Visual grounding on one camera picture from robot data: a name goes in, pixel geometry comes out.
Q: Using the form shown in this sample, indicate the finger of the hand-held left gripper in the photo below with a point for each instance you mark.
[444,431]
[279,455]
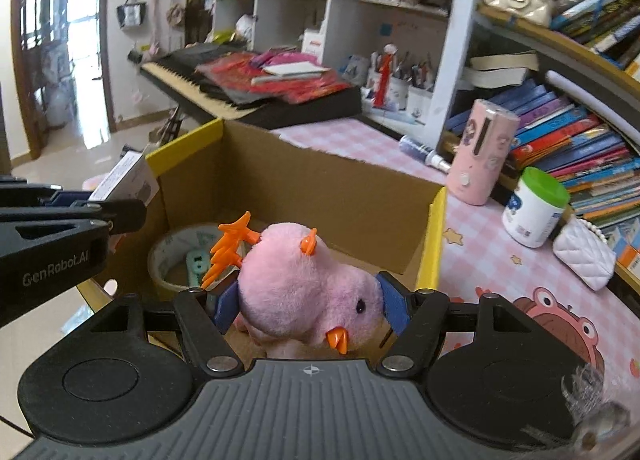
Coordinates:
[70,198]
[125,215]

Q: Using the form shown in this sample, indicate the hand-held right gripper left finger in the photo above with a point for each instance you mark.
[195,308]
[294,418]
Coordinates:
[226,305]

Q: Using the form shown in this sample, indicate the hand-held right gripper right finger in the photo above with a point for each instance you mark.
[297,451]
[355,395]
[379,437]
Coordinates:
[395,305]

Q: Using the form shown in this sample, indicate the small grey white box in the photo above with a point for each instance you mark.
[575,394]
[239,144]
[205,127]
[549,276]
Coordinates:
[127,177]

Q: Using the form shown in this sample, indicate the yellow adhesive tape roll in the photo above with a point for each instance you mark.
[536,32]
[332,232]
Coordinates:
[165,260]

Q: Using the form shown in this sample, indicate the pink plush chick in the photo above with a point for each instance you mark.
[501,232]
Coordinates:
[300,280]

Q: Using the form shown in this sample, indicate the yellow cardboard box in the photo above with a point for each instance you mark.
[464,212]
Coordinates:
[325,190]

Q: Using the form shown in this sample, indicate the cartoon printed table mat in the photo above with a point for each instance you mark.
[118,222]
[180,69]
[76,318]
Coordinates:
[480,260]

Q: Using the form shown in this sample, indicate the blue glitter tube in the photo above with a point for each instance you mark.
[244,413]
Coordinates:
[417,147]

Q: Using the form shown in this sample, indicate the white jar green lid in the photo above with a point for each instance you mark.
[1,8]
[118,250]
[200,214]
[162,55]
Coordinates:
[532,215]

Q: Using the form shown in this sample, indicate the pink checked tablecloth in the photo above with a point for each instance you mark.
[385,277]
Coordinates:
[350,140]

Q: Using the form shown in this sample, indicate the pink cylindrical humidifier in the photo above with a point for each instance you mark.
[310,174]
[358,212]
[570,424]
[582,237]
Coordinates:
[480,155]

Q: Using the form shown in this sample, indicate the red fabric bundle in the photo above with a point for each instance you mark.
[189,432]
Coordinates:
[240,77]

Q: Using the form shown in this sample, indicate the black white tote bag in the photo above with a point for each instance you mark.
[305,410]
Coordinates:
[131,16]

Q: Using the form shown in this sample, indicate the white quilted purse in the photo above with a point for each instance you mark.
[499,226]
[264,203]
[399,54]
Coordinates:
[584,252]

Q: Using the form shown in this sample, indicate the black electronic keyboard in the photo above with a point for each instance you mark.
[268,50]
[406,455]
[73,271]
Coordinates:
[300,110]

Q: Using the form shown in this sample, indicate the white pen holder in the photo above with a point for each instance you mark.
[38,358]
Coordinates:
[395,92]
[421,102]

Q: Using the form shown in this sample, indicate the white plastic bag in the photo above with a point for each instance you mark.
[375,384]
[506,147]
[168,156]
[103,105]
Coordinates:
[245,26]

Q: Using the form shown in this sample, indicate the white notebook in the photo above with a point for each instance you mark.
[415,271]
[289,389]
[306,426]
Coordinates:
[295,69]

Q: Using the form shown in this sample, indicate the row of colourful books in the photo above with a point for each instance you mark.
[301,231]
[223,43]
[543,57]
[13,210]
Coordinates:
[575,140]
[600,15]

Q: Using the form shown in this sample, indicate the white box red label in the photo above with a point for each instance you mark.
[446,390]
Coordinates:
[313,44]

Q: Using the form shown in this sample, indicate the thick cream book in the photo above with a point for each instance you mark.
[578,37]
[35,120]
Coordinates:
[500,71]

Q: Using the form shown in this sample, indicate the grey wooden bookshelf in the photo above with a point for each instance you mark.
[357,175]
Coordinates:
[462,40]

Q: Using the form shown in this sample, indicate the white cubby shelf unit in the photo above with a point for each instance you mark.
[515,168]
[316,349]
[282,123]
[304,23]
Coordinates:
[360,25]

